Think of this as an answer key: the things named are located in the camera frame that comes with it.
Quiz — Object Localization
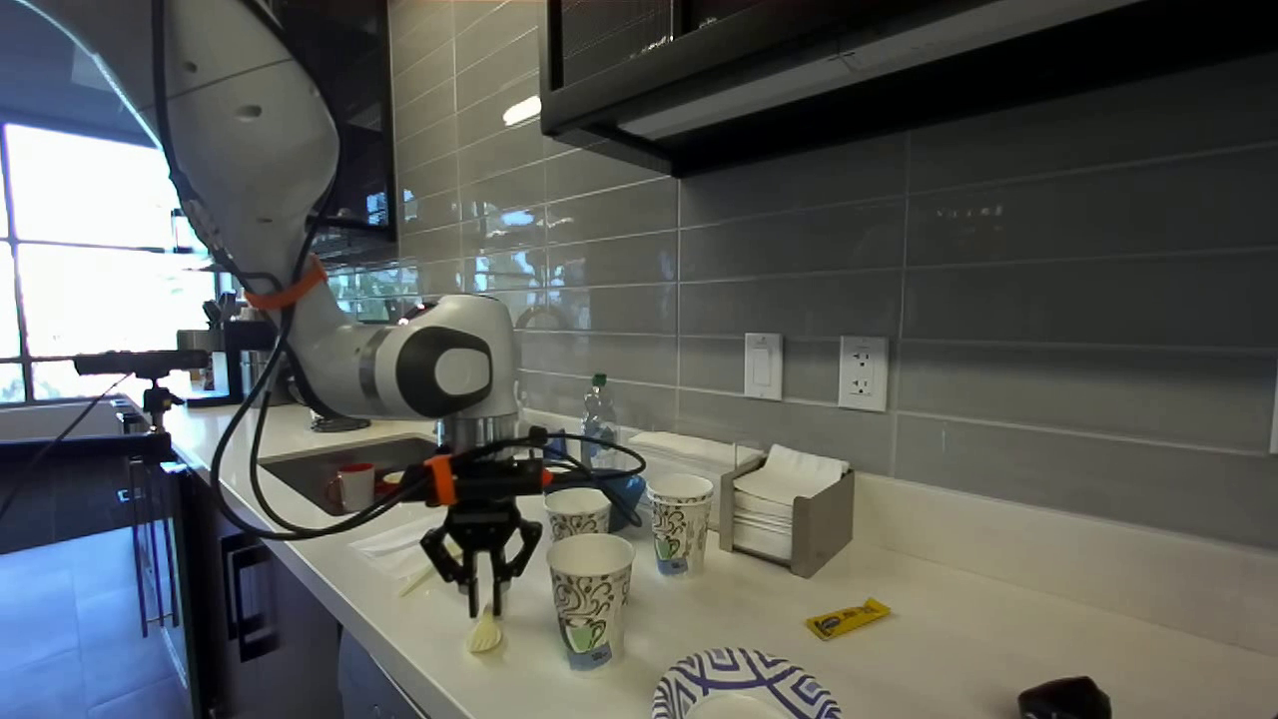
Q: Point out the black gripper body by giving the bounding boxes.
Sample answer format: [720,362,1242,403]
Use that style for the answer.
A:
[444,490,526,550]

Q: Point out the patterned paper coffee cup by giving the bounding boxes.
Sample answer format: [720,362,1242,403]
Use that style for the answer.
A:
[546,533,638,676]
[542,485,614,544]
[649,471,720,579]

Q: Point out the red and white cup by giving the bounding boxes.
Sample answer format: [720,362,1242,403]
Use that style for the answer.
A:
[330,461,380,514]

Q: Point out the black coffee machine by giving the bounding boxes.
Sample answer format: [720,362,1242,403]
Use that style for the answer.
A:
[200,294,273,403]

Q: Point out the white plastic utensil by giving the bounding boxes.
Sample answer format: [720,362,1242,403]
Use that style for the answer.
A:
[401,550,454,598]

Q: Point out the clear water bottle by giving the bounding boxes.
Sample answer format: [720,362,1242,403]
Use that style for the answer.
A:
[581,371,625,471]

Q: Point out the kitchen sink basin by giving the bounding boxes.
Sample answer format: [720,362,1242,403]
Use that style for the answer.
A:
[254,437,449,519]

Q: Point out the white rectangular tray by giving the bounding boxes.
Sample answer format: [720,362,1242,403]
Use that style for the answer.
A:
[618,426,767,497]

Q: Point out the dark lower counter cabinet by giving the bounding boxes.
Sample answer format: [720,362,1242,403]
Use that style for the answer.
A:
[177,463,444,719]

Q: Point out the blue patterned paper plate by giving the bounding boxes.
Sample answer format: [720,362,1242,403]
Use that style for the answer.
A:
[649,644,848,719]

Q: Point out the white paper napkins stack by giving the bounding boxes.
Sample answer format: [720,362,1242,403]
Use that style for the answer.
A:
[731,441,851,562]

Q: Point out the grey napkin holder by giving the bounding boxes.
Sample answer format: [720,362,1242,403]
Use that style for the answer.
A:
[715,457,860,579]

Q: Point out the yellow sweetener packet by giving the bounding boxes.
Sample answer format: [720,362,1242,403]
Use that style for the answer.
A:
[802,595,895,644]

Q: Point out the white power outlet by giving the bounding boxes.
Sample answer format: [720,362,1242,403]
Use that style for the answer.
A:
[836,330,891,414]

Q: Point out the black side table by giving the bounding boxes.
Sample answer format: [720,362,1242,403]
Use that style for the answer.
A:
[0,393,183,555]

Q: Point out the bright window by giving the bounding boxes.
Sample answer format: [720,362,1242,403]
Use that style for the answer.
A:
[0,120,216,403]

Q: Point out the small black object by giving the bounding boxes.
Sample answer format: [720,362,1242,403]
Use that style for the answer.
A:
[1016,672,1113,719]

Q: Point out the black wrist camera orange bands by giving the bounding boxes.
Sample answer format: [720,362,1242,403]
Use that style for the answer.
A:
[397,445,575,510]

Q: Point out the black looped camera cable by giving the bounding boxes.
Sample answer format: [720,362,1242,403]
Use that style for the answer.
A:
[522,426,653,499]

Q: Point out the long black arm cable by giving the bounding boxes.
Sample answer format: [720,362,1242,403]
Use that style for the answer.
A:
[207,217,444,544]

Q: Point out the white light switch plate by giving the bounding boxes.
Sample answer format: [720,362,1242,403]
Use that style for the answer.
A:
[738,327,787,403]

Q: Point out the black camera on tripod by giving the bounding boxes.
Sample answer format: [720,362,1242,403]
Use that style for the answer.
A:
[72,346,216,431]

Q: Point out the dark upper wall cabinet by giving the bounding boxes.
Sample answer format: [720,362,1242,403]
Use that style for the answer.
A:
[534,0,1278,174]

